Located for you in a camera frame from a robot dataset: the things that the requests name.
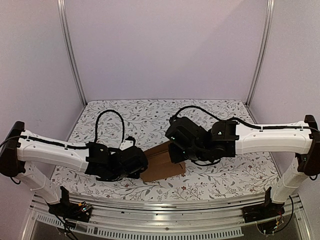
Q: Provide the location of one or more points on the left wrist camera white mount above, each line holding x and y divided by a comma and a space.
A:
130, 141

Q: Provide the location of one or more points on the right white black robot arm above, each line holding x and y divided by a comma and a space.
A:
232, 137

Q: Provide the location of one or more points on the aluminium corner post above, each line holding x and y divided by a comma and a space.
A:
262, 51
62, 11

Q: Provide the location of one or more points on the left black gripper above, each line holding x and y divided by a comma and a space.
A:
136, 175

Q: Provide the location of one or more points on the right aluminium corner post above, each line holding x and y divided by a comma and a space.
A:
262, 51

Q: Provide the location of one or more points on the brown cardboard box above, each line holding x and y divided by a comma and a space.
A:
160, 166

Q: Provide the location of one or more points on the left aluminium corner post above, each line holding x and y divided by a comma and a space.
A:
62, 11

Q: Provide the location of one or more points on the aluminium front rail frame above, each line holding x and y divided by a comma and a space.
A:
215, 219

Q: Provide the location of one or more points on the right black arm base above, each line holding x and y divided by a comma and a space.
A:
265, 210

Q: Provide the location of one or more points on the floral patterned table mat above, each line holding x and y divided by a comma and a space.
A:
147, 121

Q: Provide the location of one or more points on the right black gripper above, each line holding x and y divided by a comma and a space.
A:
175, 155

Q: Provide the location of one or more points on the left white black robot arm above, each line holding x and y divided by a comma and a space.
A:
22, 148

